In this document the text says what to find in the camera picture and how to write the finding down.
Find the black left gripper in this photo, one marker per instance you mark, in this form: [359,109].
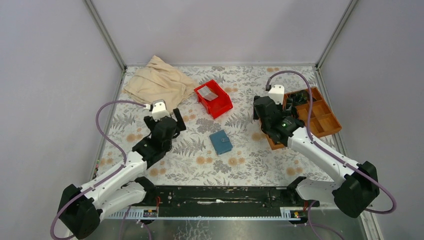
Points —
[180,126]

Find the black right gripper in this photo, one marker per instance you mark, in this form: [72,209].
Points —
[285,112]

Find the wooden compartment tray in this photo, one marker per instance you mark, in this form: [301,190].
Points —
[323,121]

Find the blue card holder wallet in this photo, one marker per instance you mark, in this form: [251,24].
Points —
[221,142]

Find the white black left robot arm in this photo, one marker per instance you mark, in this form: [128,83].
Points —
[82,209]

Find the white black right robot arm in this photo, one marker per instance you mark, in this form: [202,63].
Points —
[353,186]

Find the stack of credit cards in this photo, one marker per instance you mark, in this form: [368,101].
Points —
[207,94]

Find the beige crumpled cloth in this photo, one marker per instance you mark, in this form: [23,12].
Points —
[159,80]

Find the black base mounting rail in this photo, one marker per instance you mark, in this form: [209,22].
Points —
[223,201]

